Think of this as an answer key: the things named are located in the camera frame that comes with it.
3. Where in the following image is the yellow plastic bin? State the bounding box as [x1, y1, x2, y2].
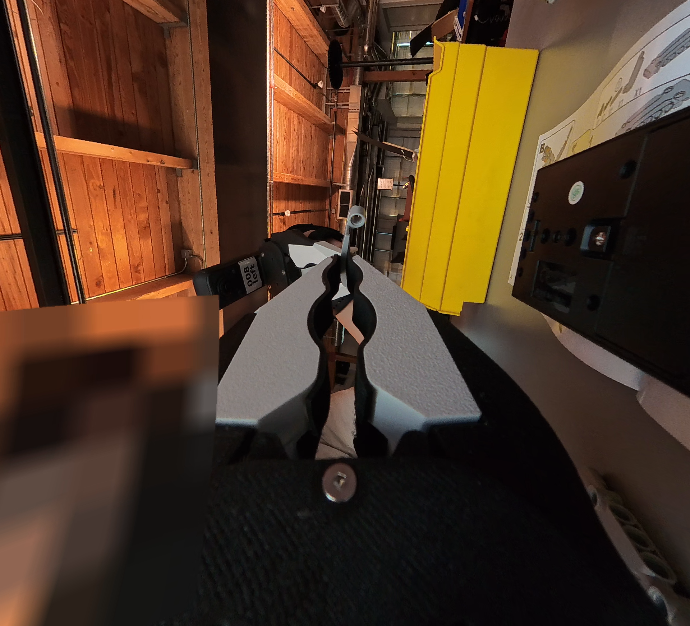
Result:
[400, 38, 540, 317]

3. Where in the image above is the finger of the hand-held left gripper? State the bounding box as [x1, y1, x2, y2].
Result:
[291, 240, 346, 275]

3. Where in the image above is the black round lamp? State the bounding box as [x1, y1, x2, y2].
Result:
[327, 39, 345, 91]

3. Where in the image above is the grey desk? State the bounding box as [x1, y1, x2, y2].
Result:
[431, 0, 690, 626]

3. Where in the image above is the small grey building pin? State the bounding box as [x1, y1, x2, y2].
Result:
[344, 204, 368, 261]

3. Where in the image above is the grey perforated building beam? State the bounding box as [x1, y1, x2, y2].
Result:
[586, 469, 681, 609]

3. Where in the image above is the white building instruction sheet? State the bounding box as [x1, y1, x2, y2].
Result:
[508, 5, 690, 392]

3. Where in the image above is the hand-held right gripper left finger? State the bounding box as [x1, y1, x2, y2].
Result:
[216, 257, 332, 459]

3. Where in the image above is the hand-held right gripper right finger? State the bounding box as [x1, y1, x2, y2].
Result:
[349, 254, 482, 459]

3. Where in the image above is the black battery box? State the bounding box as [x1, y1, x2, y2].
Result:
[511, 108, 690, 398]

